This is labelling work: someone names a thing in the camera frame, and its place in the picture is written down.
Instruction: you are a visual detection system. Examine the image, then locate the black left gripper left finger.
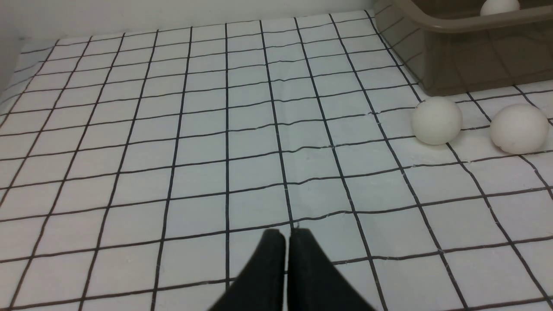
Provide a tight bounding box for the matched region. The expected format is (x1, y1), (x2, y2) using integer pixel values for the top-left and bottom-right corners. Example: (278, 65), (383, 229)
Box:
(210, 229), (286, 311)

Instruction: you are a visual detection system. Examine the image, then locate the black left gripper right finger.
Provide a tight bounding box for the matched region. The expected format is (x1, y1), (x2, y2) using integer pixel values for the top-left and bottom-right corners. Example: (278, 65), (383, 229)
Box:
(287, 228), (375, 311)

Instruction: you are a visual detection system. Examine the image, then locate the white ping-pong ball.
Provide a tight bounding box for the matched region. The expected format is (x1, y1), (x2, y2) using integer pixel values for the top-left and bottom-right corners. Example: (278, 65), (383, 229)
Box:
(480, 0), (520, 16)
(410, 96), (463, 145)

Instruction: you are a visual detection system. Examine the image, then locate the white ping-pong ball plain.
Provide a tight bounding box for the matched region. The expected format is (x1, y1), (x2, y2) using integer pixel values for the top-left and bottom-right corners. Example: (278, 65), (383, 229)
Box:
(489, 104), (550, 154)

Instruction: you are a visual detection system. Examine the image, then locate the white black-grid tablecloth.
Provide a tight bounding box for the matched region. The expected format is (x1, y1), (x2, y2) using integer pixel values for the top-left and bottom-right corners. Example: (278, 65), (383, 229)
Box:
(0, 10), (552, 311)

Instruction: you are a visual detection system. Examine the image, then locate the olive plastic storage bin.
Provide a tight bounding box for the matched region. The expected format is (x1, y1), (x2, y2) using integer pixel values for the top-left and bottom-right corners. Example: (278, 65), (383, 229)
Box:
(373, 0), (553, 96)

